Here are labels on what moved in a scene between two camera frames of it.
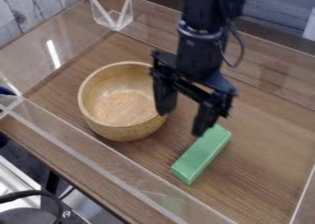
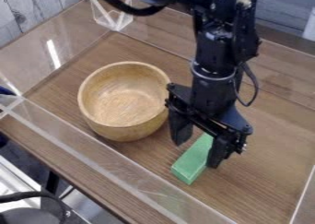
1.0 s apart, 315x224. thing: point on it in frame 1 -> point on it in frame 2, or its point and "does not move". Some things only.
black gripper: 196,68 -> 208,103
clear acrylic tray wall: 129,189 does not move
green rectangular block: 200,153 does not move
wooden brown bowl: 117,100 does not move
